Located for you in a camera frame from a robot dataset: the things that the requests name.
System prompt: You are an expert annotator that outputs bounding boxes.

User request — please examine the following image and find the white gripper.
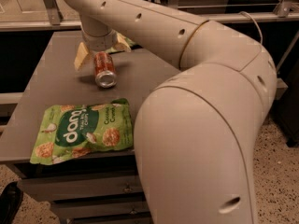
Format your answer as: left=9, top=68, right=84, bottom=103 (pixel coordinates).
left=74, top=31, right=131, bottom=71

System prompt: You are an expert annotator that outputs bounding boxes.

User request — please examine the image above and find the red coke can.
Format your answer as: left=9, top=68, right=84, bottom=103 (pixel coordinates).
left=93, top=51, right=117, bottom=88

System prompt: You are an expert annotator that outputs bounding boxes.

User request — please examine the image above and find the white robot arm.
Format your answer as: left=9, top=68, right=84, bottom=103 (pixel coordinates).
left=65, top=0, right=277, bottom=224

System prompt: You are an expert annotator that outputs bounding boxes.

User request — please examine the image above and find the small green chip bag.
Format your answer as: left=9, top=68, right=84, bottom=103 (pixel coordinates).
left=107, top=33, right=135, bottom=54

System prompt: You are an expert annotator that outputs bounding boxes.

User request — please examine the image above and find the large green Dang snack bag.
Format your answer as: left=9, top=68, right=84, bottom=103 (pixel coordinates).
left=30, top=98, right=133, bottom=165

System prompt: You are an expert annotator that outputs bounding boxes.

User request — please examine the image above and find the grey drawer cabinet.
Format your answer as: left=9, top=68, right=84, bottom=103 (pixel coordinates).
left=0, top=32, right=178, bottom=224

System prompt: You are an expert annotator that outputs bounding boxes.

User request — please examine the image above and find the top drawer with knob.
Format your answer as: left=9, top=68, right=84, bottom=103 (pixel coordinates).
left=18, top=174, right=143, bottom=202

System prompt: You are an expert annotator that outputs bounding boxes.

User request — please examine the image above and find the drawer with knob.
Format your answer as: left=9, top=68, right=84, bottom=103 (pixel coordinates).
left=50, top=201, right=149, bottom=219
left=18, top=174, right=143, bottom=202

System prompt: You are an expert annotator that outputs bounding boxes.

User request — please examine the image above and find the middle drawer with knob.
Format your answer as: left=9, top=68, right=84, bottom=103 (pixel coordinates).
left=50, top=201, right=149, bottom=219

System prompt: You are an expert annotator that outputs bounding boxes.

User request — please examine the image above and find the black shoe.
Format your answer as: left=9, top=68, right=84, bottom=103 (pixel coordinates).
left=0, top=182, right=23, bottom=224

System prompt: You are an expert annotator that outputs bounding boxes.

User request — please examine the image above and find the metal window railing frame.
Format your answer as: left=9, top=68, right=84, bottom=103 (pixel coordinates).
left=0, top=0, right=299, bottom=32

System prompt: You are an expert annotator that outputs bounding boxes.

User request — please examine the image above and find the white cable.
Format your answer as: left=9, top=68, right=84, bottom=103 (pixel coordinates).
left=238, top=10, right=263, bottom=45

